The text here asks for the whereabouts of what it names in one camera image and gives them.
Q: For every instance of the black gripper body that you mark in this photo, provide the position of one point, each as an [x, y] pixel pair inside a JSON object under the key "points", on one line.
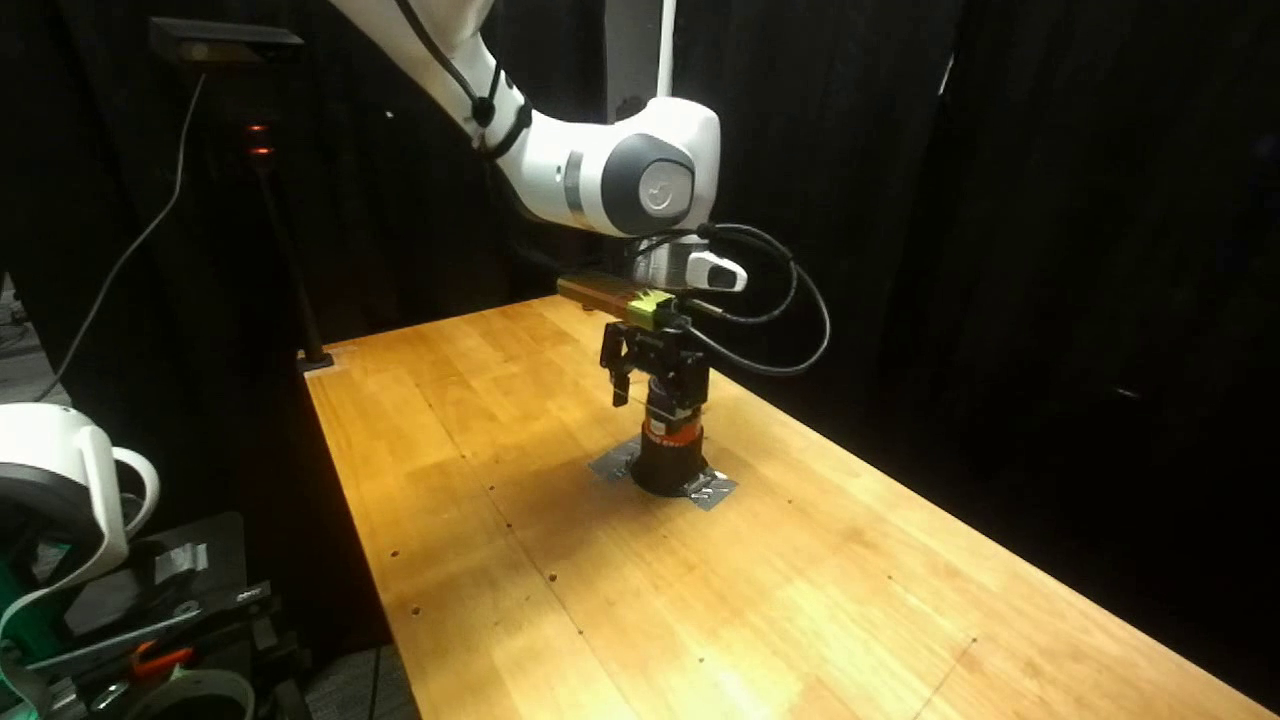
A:
{"points": [[658, 346]]}

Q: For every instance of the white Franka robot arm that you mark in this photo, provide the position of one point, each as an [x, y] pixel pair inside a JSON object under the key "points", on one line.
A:
{"points": [[575, 173]]}

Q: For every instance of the dark cup with orange band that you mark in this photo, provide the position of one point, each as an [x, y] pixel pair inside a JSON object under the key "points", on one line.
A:
{"points": [[664, 466]]}

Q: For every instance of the silver tape patch under cup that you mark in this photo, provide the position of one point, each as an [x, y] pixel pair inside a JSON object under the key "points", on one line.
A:
{"points": [[714, 491]]}

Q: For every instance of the white vertical pole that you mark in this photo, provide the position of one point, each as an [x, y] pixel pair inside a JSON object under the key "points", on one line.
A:
{"points": [[664, 45]]}

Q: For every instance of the black curtain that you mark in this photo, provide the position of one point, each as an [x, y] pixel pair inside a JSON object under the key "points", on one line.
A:
{"points": [[1066, 202]]}

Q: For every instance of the small silver tape piece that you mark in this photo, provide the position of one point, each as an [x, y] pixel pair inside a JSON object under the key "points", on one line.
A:
{"points": [[180, 562]]}

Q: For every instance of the black equipment platform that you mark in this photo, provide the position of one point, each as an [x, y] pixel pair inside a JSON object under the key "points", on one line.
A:
{"points": [[202, 614]]}

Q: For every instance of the grey tape roll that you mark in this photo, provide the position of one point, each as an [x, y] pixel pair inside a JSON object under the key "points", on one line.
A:
{"points": [[147, 688]]}

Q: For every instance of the white rounded housing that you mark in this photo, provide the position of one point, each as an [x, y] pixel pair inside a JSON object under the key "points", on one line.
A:
{"points": [[53, 481]]}

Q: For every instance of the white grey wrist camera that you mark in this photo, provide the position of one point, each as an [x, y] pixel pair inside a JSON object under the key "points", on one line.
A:
{"points": [[714, 274]]}

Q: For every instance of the black camera tripod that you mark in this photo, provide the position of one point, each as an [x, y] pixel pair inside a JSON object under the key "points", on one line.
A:
{"points": [[286, 267]]}

